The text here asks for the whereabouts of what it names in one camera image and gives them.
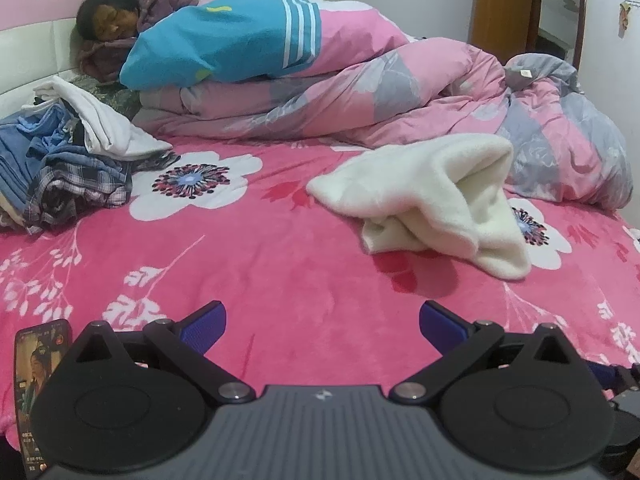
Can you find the blue striped quilt cover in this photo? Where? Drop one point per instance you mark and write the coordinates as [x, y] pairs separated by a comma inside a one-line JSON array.
[[215, 40]]

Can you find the small wall hanging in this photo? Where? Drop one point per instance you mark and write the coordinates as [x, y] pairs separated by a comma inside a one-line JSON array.
[[625, 17]]

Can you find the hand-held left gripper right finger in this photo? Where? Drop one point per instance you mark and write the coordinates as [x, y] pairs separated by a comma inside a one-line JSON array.
[[440, 327]]

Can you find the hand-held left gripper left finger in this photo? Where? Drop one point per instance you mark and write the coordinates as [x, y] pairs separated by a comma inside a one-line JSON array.
[[202, 327]]

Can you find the dark framed mirror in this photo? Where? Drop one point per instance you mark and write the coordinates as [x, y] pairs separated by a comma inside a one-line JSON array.
[[532, 10]]

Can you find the pink grey floral quilt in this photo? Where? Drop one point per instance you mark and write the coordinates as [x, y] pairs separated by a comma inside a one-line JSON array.
[[400, 95]]

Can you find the blue denim garment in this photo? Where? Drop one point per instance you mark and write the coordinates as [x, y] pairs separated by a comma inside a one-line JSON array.
[[20, 150]]

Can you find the plaid shirt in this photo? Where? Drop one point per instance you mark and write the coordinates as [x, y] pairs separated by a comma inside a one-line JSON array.
[[75, 185]]

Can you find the child in purple jacket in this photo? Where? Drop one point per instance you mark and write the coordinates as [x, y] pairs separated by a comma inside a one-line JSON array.
[[165, 2]]

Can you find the brown wooden cabinet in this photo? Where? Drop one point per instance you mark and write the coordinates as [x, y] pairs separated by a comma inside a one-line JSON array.
[[500, 0]]

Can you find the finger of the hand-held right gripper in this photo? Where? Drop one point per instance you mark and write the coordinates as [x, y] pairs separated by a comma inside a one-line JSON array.
[[602, 374]]

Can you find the white t-shirt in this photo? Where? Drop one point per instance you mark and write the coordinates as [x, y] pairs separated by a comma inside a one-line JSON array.
[[110, 125]]

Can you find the pink white headboard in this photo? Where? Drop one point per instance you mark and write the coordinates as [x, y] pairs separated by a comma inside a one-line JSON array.
[[30, 45]]

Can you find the white deer sweater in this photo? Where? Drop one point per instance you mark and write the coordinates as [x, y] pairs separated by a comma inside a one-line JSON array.
[[425, 185]]

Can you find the pink floral blanket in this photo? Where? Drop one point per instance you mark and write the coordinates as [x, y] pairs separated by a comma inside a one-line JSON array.
[[250, 260]]

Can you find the smartphone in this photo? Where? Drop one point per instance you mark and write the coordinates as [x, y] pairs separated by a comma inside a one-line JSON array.
[[37, 375]]

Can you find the green patterned pillow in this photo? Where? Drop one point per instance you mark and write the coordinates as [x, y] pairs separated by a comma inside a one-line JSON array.
[[117, 100]]

